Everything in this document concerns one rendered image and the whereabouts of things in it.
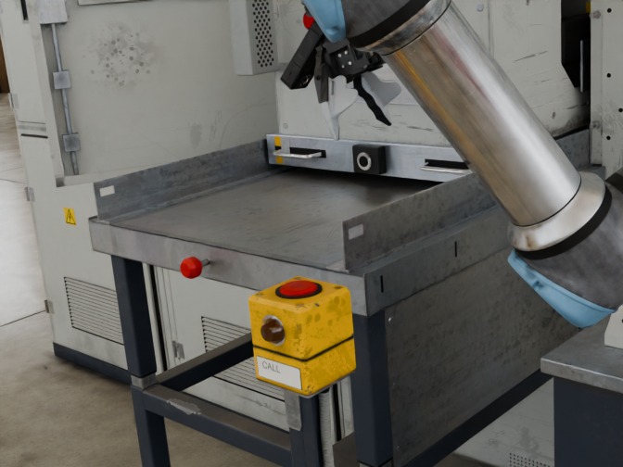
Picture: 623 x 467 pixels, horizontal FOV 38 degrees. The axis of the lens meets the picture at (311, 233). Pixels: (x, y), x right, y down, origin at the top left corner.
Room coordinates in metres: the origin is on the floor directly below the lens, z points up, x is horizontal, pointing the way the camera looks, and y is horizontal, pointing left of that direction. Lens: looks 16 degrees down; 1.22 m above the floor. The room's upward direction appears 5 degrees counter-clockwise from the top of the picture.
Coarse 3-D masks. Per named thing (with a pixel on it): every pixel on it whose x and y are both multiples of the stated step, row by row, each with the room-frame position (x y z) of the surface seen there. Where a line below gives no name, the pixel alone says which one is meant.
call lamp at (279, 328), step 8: (264, 320) 0.88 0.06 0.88; (272, 320) 0.87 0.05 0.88; (280, 320) 0.87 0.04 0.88; (264, 328) 0.87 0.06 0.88; (272, 328) 0.86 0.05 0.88; (280, 328) 0.86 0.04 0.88; (264, 336) 0.87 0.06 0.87; (272, 336) 0.86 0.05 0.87; (280, 336) 0.86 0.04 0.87; (280, 344) 0.87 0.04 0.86
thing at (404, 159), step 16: (272, 144) 1.77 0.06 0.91; (304, 144) 1.71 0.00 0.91; (320, 144) 1.68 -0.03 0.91; (336, 144) 1.65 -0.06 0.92; (352, 144) 1.63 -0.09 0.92; (368, 144) 1.60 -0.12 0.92; (384, 144) 1.58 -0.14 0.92; (400, 144) 1.55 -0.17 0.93; (416, 144) 1.54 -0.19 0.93; (272, 160) 1.77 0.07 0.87; (304, 160) 1.71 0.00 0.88; (320, 160) 1.68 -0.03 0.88; (336, 160) 1.66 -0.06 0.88; (352, 160) 1.63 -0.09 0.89; (400, 160) 1.55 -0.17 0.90; (416, 160) 1.53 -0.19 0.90; (432, 160) 1.51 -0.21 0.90; (448, 160) 1.48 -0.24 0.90; (400, 176) 1.55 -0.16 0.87; (416, 176) 1.53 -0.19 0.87; (432, 176) 1.51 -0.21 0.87; (448, 176) 1.48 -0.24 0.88
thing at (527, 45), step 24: (504, 0) 1.46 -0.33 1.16; (528, 0) 1.51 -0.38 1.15; (552, 0) 1.57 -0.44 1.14; (504, 24) 1.46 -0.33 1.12; (528, 24) 1.52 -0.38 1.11; (552, 24) 1.57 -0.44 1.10; (504, 48) 1.46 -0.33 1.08; (528, 48) 1.51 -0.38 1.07; (552, 48) 1.57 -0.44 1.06; (528, 72) 1.51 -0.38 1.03; (552, 72) 1.57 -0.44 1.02; (528, 96) 1.51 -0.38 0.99; (552, 96) 1.57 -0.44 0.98; (576, 96) 1.63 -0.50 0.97; (552, 120) 1.57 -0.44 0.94; (576, 120) 1.63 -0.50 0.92
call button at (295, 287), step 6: (294, 282) 0.92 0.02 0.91; (300, 282) 0.91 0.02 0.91; (306, 282) 0.91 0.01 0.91; (282, 288) 0.91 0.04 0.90; (288, 288) 0.90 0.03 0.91; (294, 288) 0.90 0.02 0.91; (300, 288) 0.89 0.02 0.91; (306, 288) 0.89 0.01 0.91; (312, 288) 0.90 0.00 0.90; (288, 294) 0.89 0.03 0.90; (294, 294) 0.89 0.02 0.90; (300, 294) 0.88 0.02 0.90; (306, 294) 0.89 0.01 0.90
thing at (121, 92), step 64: (64, 0) 1.87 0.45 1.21; (128, 0) 1.92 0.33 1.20; (192, 0) 1.97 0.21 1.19; (64, 64) 1.89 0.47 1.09; (128, 64) 1.93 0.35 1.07; (192, 64) 1.97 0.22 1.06; (64, 128) 1.89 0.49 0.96; (128, 128) 1.92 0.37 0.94; (192, 128) 1.96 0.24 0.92; (256, 128) 2.00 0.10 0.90
